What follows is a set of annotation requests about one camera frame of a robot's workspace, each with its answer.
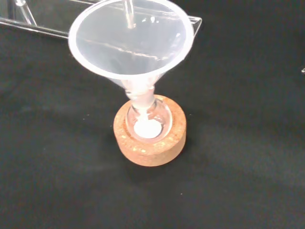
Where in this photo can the clear acrylic funnel stand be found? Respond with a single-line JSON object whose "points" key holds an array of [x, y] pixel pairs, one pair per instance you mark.
{"points": [[47, 23]]}

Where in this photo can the clear glass round-bottom flask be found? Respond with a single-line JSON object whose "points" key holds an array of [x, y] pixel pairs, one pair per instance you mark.
{"points": [[147, 124]]}

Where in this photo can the black bench cloth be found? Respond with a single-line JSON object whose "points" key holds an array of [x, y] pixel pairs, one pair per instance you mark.
{"points": [[47, 167]]}

